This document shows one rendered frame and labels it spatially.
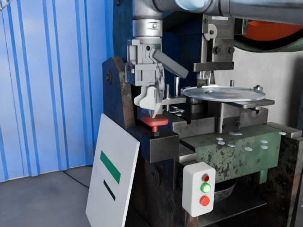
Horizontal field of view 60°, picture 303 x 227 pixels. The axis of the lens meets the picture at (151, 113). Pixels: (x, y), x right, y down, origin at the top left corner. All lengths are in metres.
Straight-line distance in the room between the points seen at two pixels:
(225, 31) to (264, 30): 0.31
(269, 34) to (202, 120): 0.54
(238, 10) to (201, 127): 0.43
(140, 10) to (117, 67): 0.58
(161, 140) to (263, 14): 0.39
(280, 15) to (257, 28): 0.70
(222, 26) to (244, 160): 0.48
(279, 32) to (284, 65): 2.07
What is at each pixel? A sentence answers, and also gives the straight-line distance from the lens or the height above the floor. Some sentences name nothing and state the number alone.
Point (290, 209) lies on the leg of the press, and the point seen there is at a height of 0.34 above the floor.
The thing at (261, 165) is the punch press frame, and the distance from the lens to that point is 1.07.
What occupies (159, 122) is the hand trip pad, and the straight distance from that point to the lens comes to 0.70.
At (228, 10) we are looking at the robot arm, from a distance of 0.68.
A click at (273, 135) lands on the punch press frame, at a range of 1.06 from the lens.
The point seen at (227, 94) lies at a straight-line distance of 0.94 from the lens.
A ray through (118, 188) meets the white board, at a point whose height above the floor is 0.35.
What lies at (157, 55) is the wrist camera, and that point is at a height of 0.93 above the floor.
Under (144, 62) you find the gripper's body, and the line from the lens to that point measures 0.68.
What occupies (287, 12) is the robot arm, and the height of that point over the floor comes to 1.01.
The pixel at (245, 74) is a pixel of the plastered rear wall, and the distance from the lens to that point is 2.89.
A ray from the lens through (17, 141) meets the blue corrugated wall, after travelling 2.09.
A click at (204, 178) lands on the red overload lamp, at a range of 0.73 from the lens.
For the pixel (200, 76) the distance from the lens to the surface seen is 1.06.
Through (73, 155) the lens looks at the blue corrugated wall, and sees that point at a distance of 2.17.
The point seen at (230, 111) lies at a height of 0.73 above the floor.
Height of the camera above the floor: 0.95
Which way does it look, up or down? 15 degrees down
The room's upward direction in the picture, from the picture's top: straight up
